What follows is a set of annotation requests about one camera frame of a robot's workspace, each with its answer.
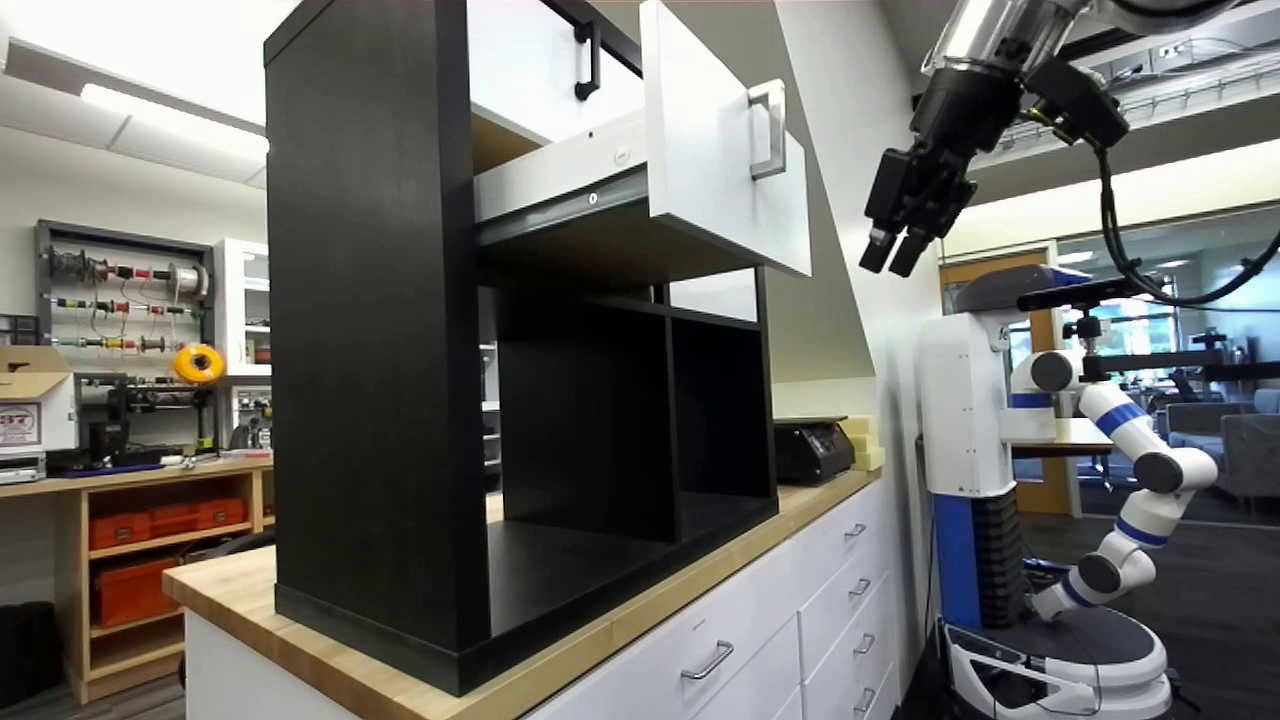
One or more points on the black shelf unit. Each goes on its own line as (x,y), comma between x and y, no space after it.
(372,333)

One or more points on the white blue mobile robot base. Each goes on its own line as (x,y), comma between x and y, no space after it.
(962,427)

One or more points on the white ceiling duct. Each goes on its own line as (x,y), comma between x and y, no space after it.
(133,134)

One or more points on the white box red label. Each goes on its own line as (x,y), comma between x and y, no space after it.
(43,427)

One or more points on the red plastic storage bin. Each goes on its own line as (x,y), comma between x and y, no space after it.
(133,595)
(167,522)

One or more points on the yellow spool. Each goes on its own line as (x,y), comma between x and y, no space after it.
(200,365)

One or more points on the white counter cabinet wood top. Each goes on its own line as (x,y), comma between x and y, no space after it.
(746,625)

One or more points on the white glass wall cabinet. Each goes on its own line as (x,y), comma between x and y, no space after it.
(245,307)

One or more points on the grey chair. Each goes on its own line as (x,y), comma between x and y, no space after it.
(1253,463)

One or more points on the cardboard box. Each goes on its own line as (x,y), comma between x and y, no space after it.
(34,374)

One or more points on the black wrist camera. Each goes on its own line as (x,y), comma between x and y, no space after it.
(1081,105)

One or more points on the black bench machine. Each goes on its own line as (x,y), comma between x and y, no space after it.
(112,427)

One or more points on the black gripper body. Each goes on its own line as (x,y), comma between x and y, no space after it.
(942,163)

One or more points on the wooden workbench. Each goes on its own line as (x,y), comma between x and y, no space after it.
(133,476)

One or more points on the black device on counter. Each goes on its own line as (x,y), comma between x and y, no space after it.
(804,455)

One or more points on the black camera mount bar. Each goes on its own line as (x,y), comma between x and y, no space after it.
(1081,295)

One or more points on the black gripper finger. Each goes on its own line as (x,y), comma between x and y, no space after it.
(877,250)
(909,256)

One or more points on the white blue segmented robot arm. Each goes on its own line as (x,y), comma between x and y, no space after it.
(1160,466)

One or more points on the black floor bin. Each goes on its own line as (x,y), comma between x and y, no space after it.
(26,655)

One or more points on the small wooden table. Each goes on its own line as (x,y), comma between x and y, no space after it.
(1064,441)

